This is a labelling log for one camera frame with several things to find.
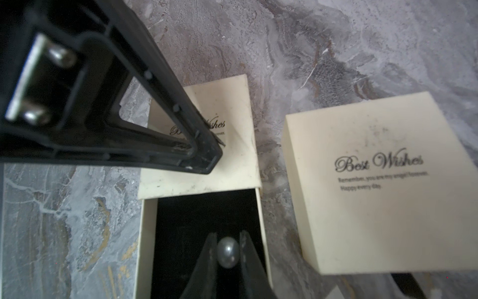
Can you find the cream drawer jewelry box front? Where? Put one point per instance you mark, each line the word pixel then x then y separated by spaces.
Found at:
pixel 179 210

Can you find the pearl earring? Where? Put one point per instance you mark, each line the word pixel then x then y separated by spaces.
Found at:
pixel 228 252

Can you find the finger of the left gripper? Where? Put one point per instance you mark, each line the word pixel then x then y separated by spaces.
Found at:
pixel 65 67

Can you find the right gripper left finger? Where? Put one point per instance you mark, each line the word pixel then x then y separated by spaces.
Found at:
pixel 203 280

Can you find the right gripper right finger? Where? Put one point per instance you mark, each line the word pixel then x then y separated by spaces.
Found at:
pixel 254 282

